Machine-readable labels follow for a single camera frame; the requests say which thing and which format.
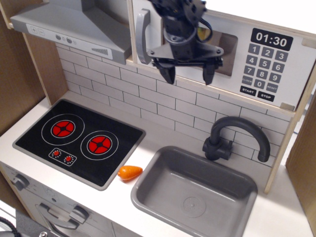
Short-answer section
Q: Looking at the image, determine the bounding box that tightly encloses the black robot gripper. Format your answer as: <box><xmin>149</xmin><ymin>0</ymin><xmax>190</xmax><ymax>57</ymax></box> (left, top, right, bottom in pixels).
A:
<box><xmin>146</xmin><ymin>14</ymin><xmax>224</xmax><ymax>85</ymax></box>

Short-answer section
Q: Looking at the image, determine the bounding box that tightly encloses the white toy microwave door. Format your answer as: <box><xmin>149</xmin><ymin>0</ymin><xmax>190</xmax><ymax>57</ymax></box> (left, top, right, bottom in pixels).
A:
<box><xmin>132</xmin><ymin>0</ymin><xmax>316</xmax><ymax>111</ymax></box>

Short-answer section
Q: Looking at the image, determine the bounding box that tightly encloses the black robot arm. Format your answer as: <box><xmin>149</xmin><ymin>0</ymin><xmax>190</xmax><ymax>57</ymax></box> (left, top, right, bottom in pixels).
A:
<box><xmin>150</xmin><ymin>0</ymin><xmax>224</xmax><ymax>85</ymax></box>

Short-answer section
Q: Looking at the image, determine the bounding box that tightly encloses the yellow toy bell pepper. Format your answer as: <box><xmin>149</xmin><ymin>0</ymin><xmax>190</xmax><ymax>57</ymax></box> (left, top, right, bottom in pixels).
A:
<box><xmin>197</xmin><ymin>27</ymin><xmax>212</xmax><ymax>42</ymax></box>

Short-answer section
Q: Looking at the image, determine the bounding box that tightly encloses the dark grey toy faucet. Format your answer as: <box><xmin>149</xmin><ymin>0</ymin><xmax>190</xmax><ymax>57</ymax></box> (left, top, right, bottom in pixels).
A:
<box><xmin>202</xmin><ymin>116</ymin><xmax>271</xmax><ymax>162</ymax></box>

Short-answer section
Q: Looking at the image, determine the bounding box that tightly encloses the orange toy carrot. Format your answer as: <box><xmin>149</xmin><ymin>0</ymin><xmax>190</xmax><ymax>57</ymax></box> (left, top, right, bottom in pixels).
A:
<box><xmin>117</xmin><ymin>165</ymin><xmax>143</xmax><ymax>181</ymax></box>

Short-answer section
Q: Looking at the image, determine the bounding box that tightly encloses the grey range hood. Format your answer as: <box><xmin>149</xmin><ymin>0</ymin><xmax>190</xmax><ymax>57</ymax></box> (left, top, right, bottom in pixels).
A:
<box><xmin>10</xmin><ymin>0</ymin><xmax>132</xmax><ymax>65</ymax></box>

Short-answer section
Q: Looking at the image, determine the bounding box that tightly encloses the black toy stovetop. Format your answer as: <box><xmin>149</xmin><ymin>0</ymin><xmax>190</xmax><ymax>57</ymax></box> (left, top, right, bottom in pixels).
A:
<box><xmin>13</xmin><ymin>99</ymin><xmax>146</xmax><ymax>191</ymax></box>

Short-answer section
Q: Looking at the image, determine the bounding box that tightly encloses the grey toy sink basin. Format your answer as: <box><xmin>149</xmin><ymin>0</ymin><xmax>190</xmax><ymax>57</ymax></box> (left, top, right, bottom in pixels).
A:
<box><xmin>131</xmin><ymin>146</ymin><xmax>258</xmax><ymax>237</ymax></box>

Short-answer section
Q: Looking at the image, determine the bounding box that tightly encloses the grey oven knob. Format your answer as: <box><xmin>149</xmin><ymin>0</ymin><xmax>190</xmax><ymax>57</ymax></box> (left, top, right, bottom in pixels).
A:
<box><xmin>11</xmin><ymin>174</ymin><xmax>30</xmax><ymax>191</ymax></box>

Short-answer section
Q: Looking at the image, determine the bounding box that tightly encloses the black cable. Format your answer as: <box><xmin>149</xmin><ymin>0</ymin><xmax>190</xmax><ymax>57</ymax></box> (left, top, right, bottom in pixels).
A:
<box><xmin>196</xmin><ymin>18</ymin><xmax>213</xmax><ymax>42</ymax></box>

